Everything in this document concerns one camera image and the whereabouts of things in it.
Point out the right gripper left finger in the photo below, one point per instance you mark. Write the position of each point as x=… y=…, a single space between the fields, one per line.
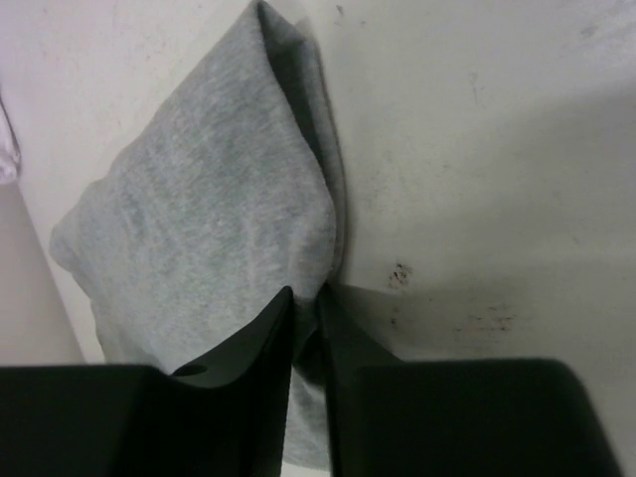
x=238 y=414

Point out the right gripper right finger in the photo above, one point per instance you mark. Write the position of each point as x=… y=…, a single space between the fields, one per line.
x=346 y=349

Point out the grey tank top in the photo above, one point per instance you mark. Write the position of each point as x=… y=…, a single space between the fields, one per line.
x=234 y=190

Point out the folded white tank top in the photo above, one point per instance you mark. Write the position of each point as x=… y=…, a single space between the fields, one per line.
x=10 y=156

